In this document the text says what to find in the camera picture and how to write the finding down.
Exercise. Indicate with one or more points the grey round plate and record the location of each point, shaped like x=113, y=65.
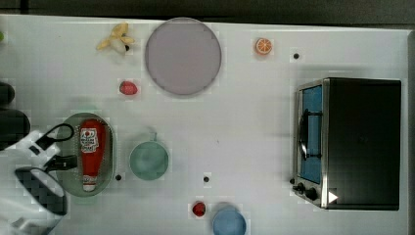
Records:
x=183, y=56

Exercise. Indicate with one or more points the peeled banana toy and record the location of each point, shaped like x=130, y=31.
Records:
x=118, y=39

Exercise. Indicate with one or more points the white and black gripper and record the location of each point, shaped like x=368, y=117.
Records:
x=40, y=149

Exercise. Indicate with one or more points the red strawberry toy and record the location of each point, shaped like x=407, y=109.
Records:
x=128, y=88

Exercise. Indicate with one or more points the small red tomato toy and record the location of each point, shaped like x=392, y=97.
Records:
x=199, y=209

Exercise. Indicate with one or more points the red plush ketchup bottle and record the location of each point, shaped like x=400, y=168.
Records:
x=92, y=139

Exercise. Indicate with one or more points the green cup with handle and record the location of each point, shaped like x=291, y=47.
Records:
x=149, y=160

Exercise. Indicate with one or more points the dark object at left edge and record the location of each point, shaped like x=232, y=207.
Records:
x=14, y=126

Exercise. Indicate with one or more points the orange slice toy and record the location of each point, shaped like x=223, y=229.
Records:
x=263, y=46

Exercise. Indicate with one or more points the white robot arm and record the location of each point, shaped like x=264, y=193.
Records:
x=32, y=201

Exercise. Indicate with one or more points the black and steel toaster oven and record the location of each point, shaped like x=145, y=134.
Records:
x=348, y=144

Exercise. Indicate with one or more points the dark round object upper left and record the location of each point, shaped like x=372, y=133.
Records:
x=7, y=93

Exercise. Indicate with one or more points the blue round cup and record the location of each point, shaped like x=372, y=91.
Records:
x=229, y=221

